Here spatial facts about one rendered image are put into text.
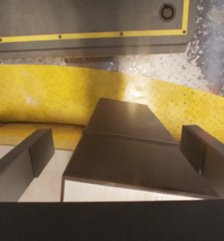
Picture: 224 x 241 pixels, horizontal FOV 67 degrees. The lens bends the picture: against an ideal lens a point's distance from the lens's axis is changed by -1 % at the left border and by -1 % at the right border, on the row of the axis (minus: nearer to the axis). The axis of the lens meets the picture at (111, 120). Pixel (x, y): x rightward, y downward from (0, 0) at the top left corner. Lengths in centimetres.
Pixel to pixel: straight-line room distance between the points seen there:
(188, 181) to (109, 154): 8
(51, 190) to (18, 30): 51
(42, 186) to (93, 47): 49
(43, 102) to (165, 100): 59
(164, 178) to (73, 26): 43
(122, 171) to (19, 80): 81
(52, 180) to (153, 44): 53
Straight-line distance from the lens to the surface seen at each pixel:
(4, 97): 97
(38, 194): 71
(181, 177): 18
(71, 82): 83
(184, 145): 17
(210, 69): 91
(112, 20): 49
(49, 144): 16
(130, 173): 16
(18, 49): 55
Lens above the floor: 80
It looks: 72 degrees down
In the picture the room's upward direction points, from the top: 176 degrees counter-clockwise
